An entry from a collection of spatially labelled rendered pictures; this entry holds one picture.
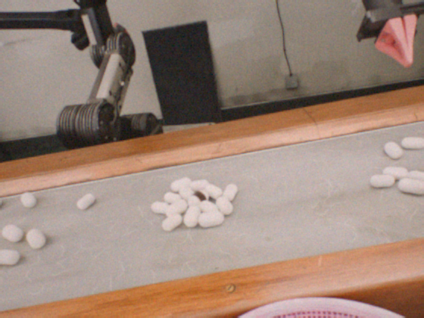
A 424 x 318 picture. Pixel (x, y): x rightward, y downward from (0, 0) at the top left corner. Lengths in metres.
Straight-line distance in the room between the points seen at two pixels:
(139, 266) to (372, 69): 2.49
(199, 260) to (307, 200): 0.18
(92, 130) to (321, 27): 1.96
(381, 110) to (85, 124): 0.69
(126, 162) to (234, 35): 1.94
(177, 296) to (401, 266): 0.23
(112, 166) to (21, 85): 2.35
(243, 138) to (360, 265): 0.36
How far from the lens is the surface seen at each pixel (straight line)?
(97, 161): 0.73
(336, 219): 0.50
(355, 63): 2.74
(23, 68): 2.96
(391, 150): 0.63
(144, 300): 0.41
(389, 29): 0.70
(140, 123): 1.23
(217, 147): 0.68
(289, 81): 2.62
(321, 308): 0.38
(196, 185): 0.57
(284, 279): 0.40
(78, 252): 0.55
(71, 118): 0.99
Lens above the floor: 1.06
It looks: 28 degrees down
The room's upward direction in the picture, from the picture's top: 11 degrees counter-clockwise
